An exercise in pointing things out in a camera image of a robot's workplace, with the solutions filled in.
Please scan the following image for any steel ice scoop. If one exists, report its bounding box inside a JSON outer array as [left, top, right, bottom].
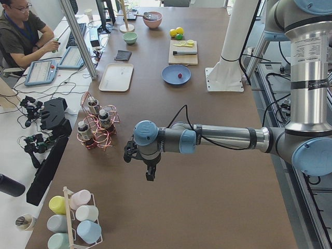
[[135, 11, 159, 21]]

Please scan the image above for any white cup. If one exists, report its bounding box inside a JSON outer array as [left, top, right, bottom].
[[75, 205, 99, 222]]

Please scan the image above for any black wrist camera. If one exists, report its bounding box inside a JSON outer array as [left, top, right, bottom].
[[123, 140, 137, 163]]

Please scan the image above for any aluminium frame post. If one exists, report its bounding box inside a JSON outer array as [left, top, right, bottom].
[[59, 0, 98, 80]]

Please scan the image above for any paper cup with utensils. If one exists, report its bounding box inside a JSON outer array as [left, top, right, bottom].
[[15, 214, 37, 231]]

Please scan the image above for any wooden cutting board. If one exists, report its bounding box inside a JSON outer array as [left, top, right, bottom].
[[168, 40, 198, 65]]

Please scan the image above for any green lime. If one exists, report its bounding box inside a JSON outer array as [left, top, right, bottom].
[[175, 34, 183, 40]]

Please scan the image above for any pink cup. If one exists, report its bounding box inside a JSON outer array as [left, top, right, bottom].
[[69, 189, 91, 210]]

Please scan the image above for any pink bowl with ice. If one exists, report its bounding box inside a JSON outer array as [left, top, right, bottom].
[[143, 11, 162, 29]]

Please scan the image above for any seated man with glasses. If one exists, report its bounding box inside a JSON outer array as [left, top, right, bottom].
[[1, 1, 60, 68]]

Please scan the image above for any pale green bowl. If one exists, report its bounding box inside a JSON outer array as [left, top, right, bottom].
[[122, 32, 137, 45]]

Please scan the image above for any blue plate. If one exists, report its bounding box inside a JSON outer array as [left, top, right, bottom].
[[161, 65, 191, 86]]

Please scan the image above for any yellow cup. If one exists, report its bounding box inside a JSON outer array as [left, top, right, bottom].
[[48, 196, 66, 215]]

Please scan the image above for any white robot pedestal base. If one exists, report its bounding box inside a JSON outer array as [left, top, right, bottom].
[[205, 0, 260, 92]]

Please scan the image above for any black keyboard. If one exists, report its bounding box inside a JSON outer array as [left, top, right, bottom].
[[65, 22, 87, 49]]

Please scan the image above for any light blue cup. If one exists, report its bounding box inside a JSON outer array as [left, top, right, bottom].
[[76, 220, 102, 244]]

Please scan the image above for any grey folded cloth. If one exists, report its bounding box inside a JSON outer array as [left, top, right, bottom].
[[114, 50, 132, 61]]

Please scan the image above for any copper wire bottle rack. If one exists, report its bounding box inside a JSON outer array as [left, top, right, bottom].
[[77, 92, 120, 151]]

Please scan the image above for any grey cup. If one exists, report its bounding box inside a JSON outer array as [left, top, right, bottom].
[[47, 214, 67, 233]]

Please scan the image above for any pale green cup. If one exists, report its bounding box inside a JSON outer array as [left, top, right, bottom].
[[47, 233, 70, 249]]

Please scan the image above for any dark drink bottle white cap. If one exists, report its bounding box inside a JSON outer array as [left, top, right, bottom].
[[88, 96, 100, 116]]

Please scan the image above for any blue teach pendant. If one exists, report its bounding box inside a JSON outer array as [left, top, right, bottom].
[[24, 60, 57, 87], [58, 46, 84, 70]]

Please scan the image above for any black thermos bottle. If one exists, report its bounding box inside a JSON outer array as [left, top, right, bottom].
[[1, 174, 25, 197]]

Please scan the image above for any lemon half slice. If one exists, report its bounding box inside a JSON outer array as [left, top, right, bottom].
[[186, 39, 195, 45]]

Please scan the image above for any cream rabbit tray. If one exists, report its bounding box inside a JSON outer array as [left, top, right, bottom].
[[99, 63, 133, 92]]

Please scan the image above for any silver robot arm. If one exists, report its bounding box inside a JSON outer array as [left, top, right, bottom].
[[123, 1, 331, 181]]

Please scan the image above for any whole yellow lemon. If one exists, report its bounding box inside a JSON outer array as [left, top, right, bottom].
[[169, 29, 177, 37], [175, 26, 184, 35]]

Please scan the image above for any yellow plastic knife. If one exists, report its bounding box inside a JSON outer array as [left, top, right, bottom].
[[173, 43, 194, 48]]

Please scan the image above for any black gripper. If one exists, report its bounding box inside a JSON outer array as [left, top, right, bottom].
[[141, 153, 161, 181]]

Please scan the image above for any steel muddler with black tip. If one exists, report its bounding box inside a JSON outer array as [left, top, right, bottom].
[[172, 51, 198, 56]]

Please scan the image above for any wooden mug tree stand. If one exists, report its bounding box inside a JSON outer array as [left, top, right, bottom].
[[117, 0, 135, 33]]

